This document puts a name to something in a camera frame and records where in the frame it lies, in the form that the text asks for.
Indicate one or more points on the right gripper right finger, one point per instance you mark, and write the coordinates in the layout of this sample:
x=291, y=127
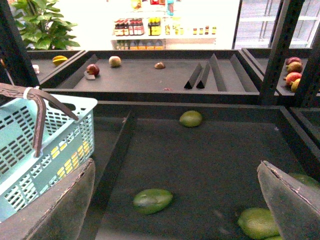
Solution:
x=294, y=206

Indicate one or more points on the white shelf with bottles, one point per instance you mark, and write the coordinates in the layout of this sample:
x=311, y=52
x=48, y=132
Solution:
x=141, y=25

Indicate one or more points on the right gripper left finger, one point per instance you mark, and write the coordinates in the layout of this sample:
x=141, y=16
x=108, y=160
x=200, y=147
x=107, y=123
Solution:
x=59, y=213

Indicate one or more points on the green mango far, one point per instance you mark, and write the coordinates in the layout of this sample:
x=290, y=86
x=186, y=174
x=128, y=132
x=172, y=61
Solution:
x=190, y=119

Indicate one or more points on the green mango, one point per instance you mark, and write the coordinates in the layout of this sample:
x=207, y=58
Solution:
x=258, y=223
x=190, y=119
x=152, y=200

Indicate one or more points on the green potted plant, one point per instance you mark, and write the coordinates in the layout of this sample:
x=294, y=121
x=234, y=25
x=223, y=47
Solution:
x=42, y=26

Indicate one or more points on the green mango centre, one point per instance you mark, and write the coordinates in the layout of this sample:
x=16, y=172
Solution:
x=152, y=200

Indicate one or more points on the green mango near right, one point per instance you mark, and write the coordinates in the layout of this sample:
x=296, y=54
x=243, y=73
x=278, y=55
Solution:
x=258, y=223

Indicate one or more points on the light blue plastic basket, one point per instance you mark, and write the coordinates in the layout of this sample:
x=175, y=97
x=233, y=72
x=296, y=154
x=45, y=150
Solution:
x=25, y=174

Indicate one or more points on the brown basket handle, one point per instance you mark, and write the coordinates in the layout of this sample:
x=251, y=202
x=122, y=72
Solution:
x=38, y=96

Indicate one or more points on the black produce shelf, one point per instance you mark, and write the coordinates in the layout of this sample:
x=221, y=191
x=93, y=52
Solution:
x=210, y=169

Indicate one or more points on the glass door refrigerator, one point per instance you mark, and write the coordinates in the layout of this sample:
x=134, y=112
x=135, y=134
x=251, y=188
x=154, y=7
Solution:
x=257, y=21

